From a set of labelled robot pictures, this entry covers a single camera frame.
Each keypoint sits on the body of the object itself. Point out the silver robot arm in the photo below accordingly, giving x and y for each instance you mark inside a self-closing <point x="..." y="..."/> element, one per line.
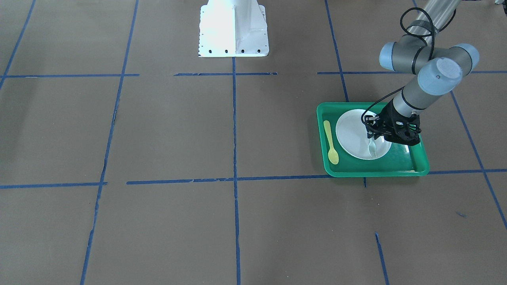
<point x="437" y="71"/>

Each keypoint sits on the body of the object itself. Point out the white round plate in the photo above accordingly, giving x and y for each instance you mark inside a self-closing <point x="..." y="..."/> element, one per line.
<point x="351" y="135"/>

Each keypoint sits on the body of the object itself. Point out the black camera mount wrist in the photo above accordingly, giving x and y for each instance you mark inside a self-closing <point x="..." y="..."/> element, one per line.
<point x="404" y="132"/>

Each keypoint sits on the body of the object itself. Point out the green plastic tray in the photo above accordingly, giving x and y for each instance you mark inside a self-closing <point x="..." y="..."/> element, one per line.
<point x="400" y="161"/>

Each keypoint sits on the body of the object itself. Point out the yellow plastic spoon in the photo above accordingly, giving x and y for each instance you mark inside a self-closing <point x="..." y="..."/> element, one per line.
<point x="332" y="154"/>

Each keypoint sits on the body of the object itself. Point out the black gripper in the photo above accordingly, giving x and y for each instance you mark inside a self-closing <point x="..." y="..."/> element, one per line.
<point x="388" y="115"/>

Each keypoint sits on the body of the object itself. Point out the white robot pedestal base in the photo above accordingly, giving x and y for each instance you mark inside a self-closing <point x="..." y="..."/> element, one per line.
<point x="233" y="28"/>

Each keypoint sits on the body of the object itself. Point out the pale translucent plastic fork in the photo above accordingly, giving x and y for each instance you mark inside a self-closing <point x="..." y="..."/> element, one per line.
<point x="372" y="148"/>

